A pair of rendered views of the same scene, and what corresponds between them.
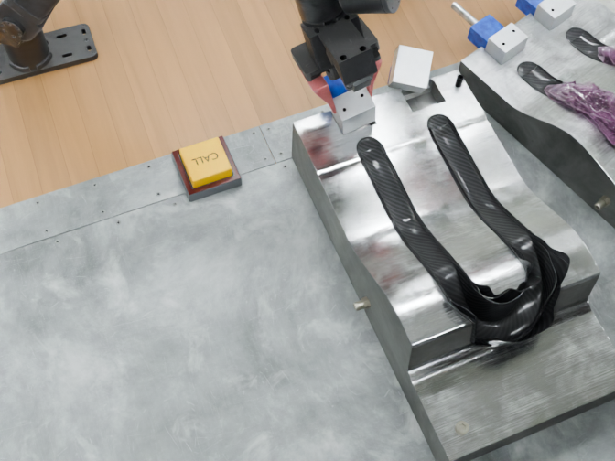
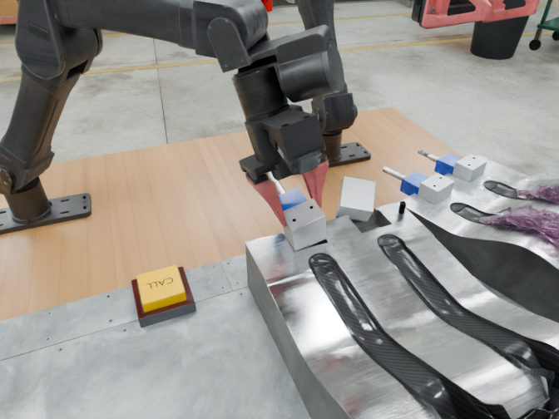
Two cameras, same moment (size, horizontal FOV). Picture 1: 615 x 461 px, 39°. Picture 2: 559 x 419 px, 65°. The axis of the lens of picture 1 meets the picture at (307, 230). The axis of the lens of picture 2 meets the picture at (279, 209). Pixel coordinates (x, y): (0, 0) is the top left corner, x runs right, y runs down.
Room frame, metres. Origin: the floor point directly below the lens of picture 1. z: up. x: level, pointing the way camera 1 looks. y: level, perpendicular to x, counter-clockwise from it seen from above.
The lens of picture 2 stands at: (0.24, -0.05, 1.30)
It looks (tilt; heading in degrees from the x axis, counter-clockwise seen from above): 37 degrees down; 4
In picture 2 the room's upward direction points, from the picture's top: straight up
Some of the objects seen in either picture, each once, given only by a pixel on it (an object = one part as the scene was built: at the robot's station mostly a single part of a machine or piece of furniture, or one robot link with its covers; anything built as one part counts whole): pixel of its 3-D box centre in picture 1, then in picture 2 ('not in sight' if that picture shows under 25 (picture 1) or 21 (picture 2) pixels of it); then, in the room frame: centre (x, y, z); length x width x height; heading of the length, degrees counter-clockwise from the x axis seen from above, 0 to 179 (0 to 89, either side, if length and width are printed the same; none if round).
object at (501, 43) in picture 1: (482, 29); (412, 183); (0.92, -0.25, 0.86); 0.13 x 0.05 x 0.05; 43
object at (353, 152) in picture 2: not in sight; (326, 144); (1.09, -0.10, 0.84); 0.20 x 0.07 x 0.08; 114
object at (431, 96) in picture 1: (420, 101); (367, 229); (0.76, -0.15, 0.87); 0.05 x 0.05 x 0.04; 26
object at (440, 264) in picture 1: (461, 218); (435, 323); (0.55, -0.20, 0.92); 0.35 x 0.16 x 0.09; 26
